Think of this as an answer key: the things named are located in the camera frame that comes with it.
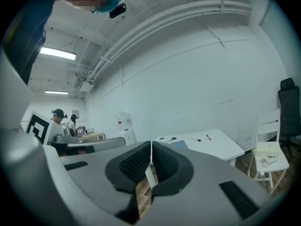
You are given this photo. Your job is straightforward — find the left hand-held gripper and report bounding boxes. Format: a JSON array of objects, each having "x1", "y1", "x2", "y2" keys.
[{"x1": 20, "y1": 110, "x2": 126, "y2": 157}]

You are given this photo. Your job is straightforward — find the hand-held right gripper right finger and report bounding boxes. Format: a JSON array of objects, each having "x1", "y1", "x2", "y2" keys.
[{"x1": 151, "y1": 140, "x2": 195, "y2": 196}]

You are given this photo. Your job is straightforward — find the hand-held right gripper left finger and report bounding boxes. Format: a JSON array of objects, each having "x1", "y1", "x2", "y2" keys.
[{"x1": 104, "y1": 140, "x2": 151, "y2": 224}]

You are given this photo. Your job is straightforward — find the blue notebook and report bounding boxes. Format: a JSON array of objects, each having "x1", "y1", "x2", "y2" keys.
[{"x1": 170, "y1": 139, "x2": 189, "y2": 150}]

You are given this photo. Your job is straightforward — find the white desk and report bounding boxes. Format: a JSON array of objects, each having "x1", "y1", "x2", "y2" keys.
[{"x1": 152, "y1": 129, "x2": 246, "y2": 189}]

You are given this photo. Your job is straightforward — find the wooden table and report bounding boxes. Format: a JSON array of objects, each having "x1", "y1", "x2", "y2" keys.
[{"x1": 78, "y1": 132, "x2": 105, "y2": 143}]

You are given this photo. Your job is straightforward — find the white water dispenser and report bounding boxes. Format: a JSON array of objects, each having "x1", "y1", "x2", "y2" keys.
[{"x1": 116, "y1": 112, "x2": 137, "y2": 145}]

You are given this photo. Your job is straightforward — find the short ceiling light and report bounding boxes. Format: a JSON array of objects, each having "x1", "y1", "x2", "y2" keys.
[{"x1": 44, "y1": 90, "x2": 69, "y2": 96}]

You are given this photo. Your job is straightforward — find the long ceiling light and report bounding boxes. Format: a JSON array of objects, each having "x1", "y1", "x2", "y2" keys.
[{"x1": 39, "y1": 46, "x2": 78, "y2": 61}]

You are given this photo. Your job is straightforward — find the small white items on chair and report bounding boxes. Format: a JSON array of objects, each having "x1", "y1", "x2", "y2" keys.
[{"x1": 254, "y1": 155, "x2": 279, "y2": 167}]

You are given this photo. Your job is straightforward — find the white notebook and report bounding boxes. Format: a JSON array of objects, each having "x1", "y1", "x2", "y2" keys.
[{"x1": 254, "y1": 141, "x2": 283, "y2": 153}]

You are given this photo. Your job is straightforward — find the white wooden chair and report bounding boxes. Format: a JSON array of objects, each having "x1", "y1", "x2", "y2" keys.
[{"x1": 246, "y1": 108, "x2": 290, "y2": 195}]

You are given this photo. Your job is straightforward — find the person's dark blue shirt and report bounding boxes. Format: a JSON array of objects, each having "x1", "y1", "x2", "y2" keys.
[{"x1": 1, "y1": 0, "x2": 67, "y2": 85}]

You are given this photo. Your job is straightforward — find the black mesh office chair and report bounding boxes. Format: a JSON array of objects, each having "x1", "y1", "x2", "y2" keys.
[{"x1": 277, "y1": 77, "x2": 301, "y2": 157}]

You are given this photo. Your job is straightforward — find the white ceiling pipes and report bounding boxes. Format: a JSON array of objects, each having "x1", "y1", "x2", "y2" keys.
[{"x1": 74, "y1": 0, "x2": 253, "y2": 84}]

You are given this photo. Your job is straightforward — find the white wall-mounted box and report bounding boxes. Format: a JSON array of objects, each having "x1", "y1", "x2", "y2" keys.
[{"x1": 74, "y1": 78, "x2": 95, "y2": 93}]

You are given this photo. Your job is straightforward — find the black head-worn camera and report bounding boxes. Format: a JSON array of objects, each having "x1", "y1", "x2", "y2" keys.
[{"x1": 109, "y1": 3, "x2": 127, "y2": 19}]

